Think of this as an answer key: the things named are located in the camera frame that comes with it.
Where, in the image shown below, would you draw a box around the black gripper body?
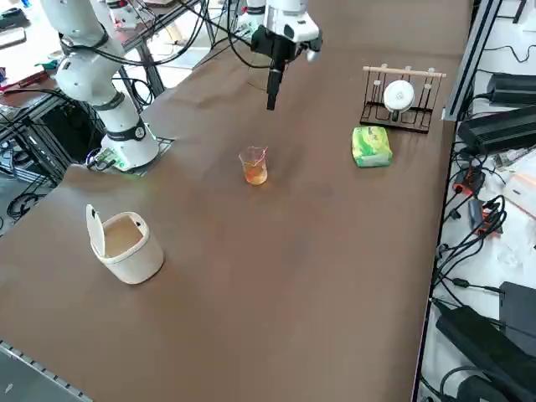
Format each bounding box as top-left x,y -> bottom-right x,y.
250,24 -> 323,64

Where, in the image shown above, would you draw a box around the glass beaker with orange solution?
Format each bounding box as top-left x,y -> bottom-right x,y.
238,146 -> 269,186

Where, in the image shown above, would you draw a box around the green tissue pack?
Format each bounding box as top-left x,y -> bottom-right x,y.
350,126 -> 394,169

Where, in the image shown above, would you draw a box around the white device with red button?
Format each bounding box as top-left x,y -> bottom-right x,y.
104,0 -> 140,31

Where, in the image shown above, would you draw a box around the orange black connector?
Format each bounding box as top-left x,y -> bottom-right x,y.
453,165 -> 487,196

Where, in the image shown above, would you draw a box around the cream bin with flip lid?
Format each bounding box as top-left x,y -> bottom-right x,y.
85,204 -> 165,286

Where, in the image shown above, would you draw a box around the long black ribbed power supply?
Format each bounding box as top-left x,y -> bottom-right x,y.
456,105 -> 536,155

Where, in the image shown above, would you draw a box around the black power brick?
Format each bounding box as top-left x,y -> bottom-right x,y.
485,71 -> 536,106

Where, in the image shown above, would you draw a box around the orange black clamp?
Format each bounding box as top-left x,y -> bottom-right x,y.
467,195 -> 508,240

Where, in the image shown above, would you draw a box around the white pink box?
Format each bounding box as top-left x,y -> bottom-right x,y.
501,170 -> 536,221

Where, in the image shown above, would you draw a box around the long black adapter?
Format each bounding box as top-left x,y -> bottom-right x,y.
435,304 -> 536,402

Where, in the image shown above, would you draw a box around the black box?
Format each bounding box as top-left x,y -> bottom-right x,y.
498,281 -> 536,357

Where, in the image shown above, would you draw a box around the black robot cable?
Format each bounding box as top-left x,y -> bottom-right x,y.
228,0 -> 276,70

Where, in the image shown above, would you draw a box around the black metal table frame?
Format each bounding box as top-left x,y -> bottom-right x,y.
112,12 -> 177,106

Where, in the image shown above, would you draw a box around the aluminium profile post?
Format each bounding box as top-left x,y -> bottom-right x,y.
439,0 -> 503,122

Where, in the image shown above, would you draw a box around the thin black cable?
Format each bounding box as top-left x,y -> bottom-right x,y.
487,41 -> 536,64

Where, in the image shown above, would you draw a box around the black metal frame cart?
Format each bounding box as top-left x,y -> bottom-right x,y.
0,90 -> 108,189

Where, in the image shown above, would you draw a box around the black cable with ferrite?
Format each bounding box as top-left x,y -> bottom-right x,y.
430,274 -> 502,294

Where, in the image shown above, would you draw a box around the black cable coil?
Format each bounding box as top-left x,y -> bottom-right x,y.
7,191 -> 45,219

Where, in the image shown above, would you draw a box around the aluminium rail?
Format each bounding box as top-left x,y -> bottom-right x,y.
0,338 -> 95,402

